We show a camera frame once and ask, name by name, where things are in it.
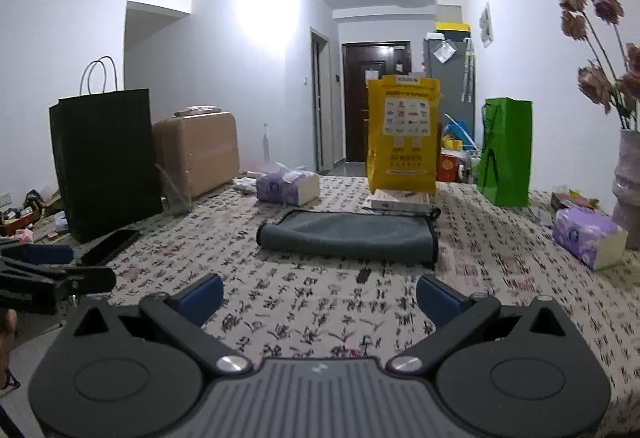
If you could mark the wall picture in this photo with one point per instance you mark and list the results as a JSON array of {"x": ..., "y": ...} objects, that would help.
[{"x": 486, "y": 23}]

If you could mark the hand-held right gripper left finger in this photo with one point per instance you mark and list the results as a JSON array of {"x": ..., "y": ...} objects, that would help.
[{"x": 202, "y": 299}]

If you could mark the brown cardboard box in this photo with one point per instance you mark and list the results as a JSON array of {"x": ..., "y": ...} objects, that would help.
[{"x": 200, "y": 152}]

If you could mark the flat white box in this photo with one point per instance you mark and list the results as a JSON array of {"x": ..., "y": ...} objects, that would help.
[{"x": 395, "y": 204}]

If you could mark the grey interior door frame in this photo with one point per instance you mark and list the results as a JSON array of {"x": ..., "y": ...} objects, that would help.
[{"x": 322, "y": 102}]

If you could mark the person's left hand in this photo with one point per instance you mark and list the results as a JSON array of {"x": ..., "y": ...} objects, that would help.
[{"x": 6, "y": 333}]

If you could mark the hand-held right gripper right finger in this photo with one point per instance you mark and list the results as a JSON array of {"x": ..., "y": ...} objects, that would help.
[{"x": 440, "y": 300}]

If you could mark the small black object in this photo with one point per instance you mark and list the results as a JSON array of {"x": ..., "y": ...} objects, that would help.
[{"x": 363, "y": 276}]

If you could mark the red box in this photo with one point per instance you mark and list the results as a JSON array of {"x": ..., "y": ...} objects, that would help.
[{"x": 450, "y": 166}]

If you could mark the dark snack box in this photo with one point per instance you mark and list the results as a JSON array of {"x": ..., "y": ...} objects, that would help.
[{"x": 570, "y": 202}]

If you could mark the black smartphone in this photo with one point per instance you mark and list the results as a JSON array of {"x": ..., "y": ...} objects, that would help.
[{"x": 107, "y": 247}]

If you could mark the purple tissue pack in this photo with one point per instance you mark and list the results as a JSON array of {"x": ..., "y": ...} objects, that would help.
[
  {"x": 582, "y": 234},
  {"x": 285, "y": 190}
]

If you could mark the clear acrylic holder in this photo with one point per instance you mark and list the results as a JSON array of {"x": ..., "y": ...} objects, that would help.
[{"x": 176, "y": 204}]

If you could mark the black paper bag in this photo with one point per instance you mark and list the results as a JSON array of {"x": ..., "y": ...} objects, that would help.
[{"x": 105, "y": 157}]

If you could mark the grey towel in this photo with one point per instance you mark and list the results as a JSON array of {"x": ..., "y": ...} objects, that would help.
[{"x": 345, "y": 235}]

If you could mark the yellow box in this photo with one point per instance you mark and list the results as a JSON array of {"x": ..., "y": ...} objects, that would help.
[{"x": 452, "y": 28}]

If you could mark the brown box of clutter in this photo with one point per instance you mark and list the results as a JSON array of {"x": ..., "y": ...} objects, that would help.
[{"x": 20, "y": 218}]

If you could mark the dark brown door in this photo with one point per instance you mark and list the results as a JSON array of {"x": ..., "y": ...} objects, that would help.
[{"x": 355, "y": 107}]

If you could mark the grey refrigerator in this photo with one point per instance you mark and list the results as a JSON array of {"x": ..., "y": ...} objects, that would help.
[{"x": 452, "y": 82}]

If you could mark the yellow paper bag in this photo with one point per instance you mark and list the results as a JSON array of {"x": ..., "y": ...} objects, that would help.
[{"x": 400, "y": 167}]

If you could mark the pale ceramic vase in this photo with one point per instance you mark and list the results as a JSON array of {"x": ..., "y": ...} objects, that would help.
[{"x": 629, "y": 188}]

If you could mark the green paper bag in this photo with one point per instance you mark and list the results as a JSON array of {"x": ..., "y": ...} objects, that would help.
[{"x": 505, "y": 152}]

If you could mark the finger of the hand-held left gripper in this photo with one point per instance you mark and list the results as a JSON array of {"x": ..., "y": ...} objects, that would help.
[
  {"x": 75, "y": 279},
  {"x": 45, "y": 254}
]

